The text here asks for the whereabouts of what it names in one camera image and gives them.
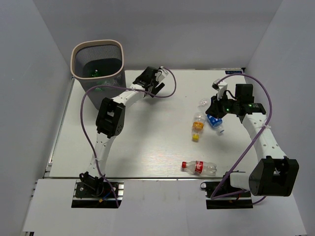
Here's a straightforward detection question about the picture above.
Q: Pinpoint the red label cola bottle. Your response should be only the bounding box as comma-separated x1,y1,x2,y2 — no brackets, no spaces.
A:
182,161,217,177

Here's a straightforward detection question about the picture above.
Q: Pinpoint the white front board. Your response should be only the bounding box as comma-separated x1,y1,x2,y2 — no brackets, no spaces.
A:
24,179,306,236

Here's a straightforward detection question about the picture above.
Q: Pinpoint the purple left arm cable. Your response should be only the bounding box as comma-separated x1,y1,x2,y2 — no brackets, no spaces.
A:
80,66,177,208

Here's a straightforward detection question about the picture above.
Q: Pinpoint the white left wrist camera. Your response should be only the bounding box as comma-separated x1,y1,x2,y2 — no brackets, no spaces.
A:
155,66,169,82

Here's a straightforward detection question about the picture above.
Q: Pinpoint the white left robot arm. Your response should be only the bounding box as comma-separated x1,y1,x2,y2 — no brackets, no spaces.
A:
87,66,168,178

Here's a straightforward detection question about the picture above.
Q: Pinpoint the white cap clear bottle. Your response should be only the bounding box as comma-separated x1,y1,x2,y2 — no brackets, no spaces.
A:
198,98,209,107

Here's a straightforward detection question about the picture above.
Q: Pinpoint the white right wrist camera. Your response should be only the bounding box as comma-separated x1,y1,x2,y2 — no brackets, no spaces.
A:
212,79,227,100

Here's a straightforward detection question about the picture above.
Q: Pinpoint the blue label clear bottle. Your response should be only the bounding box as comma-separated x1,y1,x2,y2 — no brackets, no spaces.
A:
206,115,224,134

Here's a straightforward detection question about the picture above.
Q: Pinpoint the green plastic bottle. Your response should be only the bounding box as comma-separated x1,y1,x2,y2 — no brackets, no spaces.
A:
85,69,103,78

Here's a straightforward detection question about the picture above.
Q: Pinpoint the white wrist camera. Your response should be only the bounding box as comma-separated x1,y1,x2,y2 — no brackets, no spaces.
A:
155,66,169,82
212,79,227,100

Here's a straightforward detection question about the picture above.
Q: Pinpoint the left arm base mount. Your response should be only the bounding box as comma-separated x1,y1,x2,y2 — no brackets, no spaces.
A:
71,172,124,209

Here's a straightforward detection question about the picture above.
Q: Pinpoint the yellow label clear bottle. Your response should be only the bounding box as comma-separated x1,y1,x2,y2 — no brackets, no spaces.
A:
191,112,206,142

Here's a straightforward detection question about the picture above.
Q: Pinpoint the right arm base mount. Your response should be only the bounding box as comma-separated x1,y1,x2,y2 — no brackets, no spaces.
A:
200,181,253,210

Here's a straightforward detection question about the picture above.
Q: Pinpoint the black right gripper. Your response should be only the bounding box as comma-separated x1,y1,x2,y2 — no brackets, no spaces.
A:
206,92,240,118

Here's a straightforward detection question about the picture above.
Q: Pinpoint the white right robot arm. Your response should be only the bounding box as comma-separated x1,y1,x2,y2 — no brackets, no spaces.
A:
206,82,299,199

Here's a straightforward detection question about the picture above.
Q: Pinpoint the grey mesh waste bin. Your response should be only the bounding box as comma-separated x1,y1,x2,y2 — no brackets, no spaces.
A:
70,39,126,109

